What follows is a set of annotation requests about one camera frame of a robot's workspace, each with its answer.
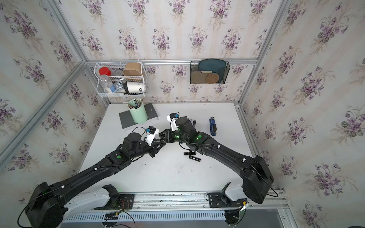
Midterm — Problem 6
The brown cardboard box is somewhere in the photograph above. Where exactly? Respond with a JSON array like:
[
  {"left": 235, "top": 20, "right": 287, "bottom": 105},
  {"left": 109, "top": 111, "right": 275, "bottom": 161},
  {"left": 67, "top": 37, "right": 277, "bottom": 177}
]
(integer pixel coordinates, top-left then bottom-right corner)
[{"left": 123, "top": 62, "right": 143, "bottom": 77}]

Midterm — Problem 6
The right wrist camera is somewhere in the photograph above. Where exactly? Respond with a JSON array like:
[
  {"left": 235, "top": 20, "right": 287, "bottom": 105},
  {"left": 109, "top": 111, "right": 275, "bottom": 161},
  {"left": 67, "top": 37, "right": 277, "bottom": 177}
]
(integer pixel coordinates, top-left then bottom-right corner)
[{"left": 167, "top": 112, "right": 180, "bottom": 132}]

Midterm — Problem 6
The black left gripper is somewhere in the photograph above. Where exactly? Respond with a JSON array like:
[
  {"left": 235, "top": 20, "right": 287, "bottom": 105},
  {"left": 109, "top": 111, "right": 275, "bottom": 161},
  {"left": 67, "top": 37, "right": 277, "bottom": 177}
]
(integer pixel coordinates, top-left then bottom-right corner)
[{"left": 129, "top": 140, "right": 168, "bottom": 162}]

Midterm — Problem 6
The teal plate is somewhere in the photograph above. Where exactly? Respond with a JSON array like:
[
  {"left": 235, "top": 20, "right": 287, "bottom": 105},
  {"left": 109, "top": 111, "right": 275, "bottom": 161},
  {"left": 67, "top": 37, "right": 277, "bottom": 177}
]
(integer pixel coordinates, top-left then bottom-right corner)
[{"left": 198, "top": 59, "right": 226, "bottom": 83}]

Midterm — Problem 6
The white wire basket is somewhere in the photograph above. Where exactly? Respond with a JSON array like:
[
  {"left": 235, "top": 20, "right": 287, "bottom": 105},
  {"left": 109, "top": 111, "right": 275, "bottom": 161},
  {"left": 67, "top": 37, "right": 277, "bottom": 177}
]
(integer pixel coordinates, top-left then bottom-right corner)
[{"left": 94, "top": 62, "right": 147, "bottom": 97}]

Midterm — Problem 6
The round cork coaster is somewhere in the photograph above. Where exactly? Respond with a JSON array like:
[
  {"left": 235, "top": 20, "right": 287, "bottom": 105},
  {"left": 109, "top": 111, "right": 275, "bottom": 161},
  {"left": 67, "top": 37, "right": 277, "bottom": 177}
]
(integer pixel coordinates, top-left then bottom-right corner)
[{"left": 205, "top": 73, "right": 220, "bottom": 84}]

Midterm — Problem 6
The white black cylinder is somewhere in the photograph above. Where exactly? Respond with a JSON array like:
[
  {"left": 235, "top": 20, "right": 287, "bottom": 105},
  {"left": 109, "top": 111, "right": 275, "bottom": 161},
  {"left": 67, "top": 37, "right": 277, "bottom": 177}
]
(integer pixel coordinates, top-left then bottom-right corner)
[{"left": 123, "top": 81, "right": 145, "bottom": 93}]

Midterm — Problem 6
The red lid jar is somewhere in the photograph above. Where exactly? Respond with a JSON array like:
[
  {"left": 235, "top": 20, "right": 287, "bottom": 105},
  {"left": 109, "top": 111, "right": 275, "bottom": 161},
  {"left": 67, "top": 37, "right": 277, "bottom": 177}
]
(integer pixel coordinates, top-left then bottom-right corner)
[{"left": 98, "top": 67, "right": 112, "bottom": 77}]

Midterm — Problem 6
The blue black stapler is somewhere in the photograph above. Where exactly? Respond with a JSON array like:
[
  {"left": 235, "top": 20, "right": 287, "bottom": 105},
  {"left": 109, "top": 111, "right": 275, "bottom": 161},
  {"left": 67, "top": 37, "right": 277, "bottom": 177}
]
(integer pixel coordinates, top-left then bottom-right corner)
[{"left": 209, "top": 117, "right": 217, "bottom": 136}]

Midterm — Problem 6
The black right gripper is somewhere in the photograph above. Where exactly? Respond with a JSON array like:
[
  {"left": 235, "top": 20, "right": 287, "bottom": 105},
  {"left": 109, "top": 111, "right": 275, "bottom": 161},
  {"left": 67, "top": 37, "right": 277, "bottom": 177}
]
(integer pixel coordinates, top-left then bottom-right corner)
[{"left": 157, "top": 128, "right": 189, "bottom": 144}]

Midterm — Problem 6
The clear plastic bottle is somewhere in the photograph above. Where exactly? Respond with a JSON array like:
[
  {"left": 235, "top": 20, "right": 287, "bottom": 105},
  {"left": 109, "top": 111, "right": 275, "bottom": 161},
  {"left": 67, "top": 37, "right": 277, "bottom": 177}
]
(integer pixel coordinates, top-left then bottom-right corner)
[{"left": 99, "top": 75, "right": 116, "bottom": 93}]

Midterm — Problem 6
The black mesh wall holder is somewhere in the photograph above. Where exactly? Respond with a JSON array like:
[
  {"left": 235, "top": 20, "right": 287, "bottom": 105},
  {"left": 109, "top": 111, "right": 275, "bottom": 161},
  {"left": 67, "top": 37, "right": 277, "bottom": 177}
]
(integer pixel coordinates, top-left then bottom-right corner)
[{"left": 190, "top": 61, "right": 231, "bottom": 84}]

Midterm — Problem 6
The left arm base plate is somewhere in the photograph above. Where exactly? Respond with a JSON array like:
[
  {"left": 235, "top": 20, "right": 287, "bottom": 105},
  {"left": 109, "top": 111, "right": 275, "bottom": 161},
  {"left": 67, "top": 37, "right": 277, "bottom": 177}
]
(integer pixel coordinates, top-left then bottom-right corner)
[{"left": 94, "top": 194, "right": 135, "bottom": 211}]

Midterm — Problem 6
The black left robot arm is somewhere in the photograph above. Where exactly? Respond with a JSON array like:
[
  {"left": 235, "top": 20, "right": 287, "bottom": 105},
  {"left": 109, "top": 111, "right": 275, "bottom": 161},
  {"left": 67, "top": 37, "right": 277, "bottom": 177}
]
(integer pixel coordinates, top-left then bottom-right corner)
[{"left": 22, "top": 133, "right": 166, "bottom": 228}]

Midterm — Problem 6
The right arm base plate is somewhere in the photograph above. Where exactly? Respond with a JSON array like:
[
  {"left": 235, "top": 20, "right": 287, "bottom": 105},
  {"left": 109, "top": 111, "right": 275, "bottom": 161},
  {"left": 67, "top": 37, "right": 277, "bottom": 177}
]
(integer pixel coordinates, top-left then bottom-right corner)
[{"left": 206, "top": 192, "right": 247, "bottom": 208}]

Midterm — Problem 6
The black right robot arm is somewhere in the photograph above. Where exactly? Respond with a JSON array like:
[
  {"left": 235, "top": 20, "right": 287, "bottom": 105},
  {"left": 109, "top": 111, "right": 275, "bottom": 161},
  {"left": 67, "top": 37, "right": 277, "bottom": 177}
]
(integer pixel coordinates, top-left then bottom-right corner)
[{"left": 159, "top": 113, "right": 274, "bottom": 204}]

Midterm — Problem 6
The green pen cup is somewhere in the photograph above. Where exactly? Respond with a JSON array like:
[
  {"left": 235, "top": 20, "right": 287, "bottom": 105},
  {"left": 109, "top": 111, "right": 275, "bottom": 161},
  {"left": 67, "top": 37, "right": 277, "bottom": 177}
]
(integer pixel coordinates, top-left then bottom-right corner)
[{"left": 127, "top": 98, "right": 148, "bottom": 124}]

